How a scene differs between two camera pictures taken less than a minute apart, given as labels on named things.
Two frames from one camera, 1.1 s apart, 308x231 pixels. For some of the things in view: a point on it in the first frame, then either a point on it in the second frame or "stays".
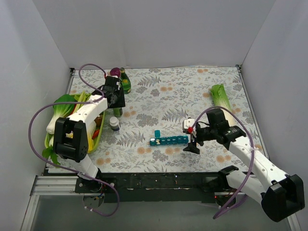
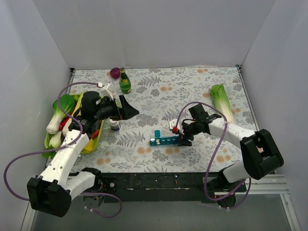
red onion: x=115 y=71 stays
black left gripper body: x=118 y=101 -> x=121 y=109
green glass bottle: x=125 y=81 stays
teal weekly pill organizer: x=159 y=140 stays
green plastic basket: x=47 y=134 stays
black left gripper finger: x=116 y=99 -> x=128 y=110
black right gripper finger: x=192 y=147 -> x=184 y=142
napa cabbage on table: x=220 y=99 stays
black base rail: x=158 y=187 stays
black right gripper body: x=195 y=141 -> x=182 y=135
